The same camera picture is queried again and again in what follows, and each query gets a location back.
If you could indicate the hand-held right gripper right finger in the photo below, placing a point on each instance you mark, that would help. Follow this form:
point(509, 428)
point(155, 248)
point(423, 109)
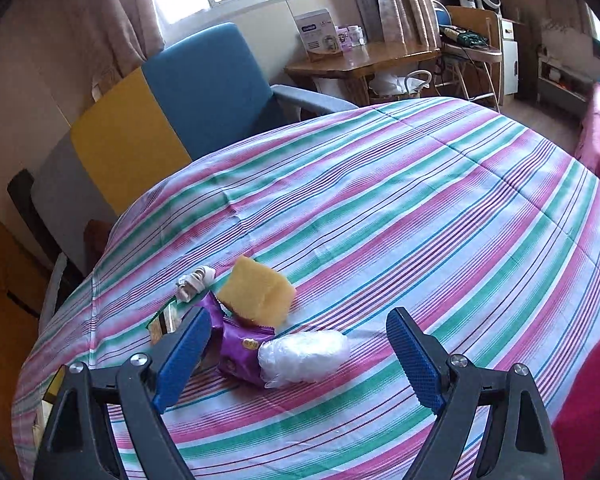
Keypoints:
point(415, 360)

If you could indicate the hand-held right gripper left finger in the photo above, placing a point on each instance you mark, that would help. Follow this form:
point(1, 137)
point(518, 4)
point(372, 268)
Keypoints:
point(180, 360)

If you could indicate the green snack packet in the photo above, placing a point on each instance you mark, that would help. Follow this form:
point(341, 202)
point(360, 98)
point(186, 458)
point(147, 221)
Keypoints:
point(165, 322)

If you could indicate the purple snack packet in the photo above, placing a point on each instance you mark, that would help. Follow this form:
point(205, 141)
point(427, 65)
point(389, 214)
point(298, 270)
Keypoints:
point(237, 350)

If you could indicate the yellow sponge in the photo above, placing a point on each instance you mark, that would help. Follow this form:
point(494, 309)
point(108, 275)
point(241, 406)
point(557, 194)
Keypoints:
point(255, 290)

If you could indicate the white plastic bundle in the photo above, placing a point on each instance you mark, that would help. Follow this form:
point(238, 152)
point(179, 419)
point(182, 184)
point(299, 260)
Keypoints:
point(300, 355)

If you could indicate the red-brown bag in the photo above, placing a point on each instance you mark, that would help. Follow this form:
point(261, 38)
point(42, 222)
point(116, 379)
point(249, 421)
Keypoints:
point(97, 245)

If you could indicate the striped tablecloth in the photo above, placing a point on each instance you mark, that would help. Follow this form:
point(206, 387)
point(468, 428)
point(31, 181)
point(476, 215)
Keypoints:
point(380, 210)

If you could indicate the person's red garment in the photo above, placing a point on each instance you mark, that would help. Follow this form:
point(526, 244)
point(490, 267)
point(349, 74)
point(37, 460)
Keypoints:
point(590, 410)

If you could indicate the wooden wardrobe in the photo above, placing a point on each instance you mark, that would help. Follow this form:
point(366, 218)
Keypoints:
point(5, 285)

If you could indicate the grey yellow blue armchair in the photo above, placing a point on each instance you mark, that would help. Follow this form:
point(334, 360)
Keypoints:
point(205, 90)

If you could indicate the white plastic bag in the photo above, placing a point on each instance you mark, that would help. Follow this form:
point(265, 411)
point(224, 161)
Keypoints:
point(386, 85)

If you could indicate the wooden desk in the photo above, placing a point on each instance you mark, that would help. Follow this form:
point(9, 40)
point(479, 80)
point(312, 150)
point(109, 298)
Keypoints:
point(375, 55)

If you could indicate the grey low shelf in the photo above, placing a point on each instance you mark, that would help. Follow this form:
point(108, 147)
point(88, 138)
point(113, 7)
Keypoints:
point(562, 85)

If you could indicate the white cabinet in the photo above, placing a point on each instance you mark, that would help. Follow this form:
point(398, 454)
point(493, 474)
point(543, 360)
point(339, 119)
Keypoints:
point(510, 60)

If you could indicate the green power tool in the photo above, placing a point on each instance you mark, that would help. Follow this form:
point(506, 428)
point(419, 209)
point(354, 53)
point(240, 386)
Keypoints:
point(465, 37)

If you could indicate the white cardboard box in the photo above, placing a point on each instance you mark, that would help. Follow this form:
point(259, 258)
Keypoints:
point(317, 35)

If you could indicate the blue fan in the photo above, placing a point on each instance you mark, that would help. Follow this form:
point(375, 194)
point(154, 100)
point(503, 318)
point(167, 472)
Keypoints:
point(442, 17)

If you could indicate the beige patterned curtain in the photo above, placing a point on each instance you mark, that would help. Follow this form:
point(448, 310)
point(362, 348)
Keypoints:
point(135, 10)

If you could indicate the striped pink curtain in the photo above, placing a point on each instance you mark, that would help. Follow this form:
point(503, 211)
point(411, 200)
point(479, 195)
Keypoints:
point(400, 0)

